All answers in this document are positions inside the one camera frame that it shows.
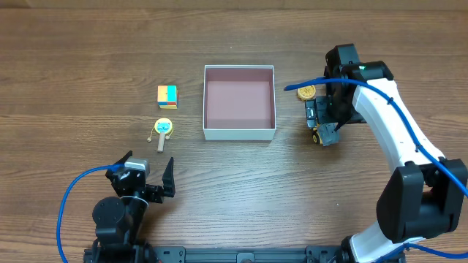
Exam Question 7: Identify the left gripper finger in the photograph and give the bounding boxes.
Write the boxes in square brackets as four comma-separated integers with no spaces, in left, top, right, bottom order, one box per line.
[105,150,133,179]
[162,157,176,197]

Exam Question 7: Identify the yellow round gear toy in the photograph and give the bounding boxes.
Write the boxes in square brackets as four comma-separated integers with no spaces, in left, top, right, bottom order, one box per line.
[297,85,316,101]

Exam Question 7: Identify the yellow grey toy truck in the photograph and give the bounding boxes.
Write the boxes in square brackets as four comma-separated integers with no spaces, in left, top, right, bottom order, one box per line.
[307,120,340,146]

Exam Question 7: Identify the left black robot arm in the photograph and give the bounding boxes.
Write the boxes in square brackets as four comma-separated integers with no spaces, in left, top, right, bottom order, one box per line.
[83,151,176,263]

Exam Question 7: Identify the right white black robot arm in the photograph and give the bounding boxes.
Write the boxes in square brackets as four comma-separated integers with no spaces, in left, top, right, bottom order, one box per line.
[289,61,467,262]

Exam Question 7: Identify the wooden cat rattle drum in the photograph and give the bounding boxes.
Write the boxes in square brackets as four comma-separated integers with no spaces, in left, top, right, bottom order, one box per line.
[147,118,174,153]

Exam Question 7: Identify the white box pink interior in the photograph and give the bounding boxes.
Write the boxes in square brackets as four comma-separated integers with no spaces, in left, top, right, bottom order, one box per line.
[203,65,276,141]

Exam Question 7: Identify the colourful puzzle cube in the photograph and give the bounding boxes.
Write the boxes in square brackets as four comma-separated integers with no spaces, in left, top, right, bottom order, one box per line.
[157,85,178,110]

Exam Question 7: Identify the left blue cable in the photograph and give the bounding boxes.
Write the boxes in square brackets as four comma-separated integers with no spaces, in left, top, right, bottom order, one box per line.
[56,164,126,263]

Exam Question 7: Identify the blue cable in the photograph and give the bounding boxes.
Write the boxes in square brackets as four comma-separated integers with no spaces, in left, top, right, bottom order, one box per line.
[283,76,468,263]
[56,164,126,263]

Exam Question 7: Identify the right blue cable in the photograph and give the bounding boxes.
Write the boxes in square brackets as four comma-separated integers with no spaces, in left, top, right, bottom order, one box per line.
[283,76,468,263]

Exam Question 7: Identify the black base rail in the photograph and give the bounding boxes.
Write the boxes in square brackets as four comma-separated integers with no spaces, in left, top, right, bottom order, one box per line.
[83,245,407,263]

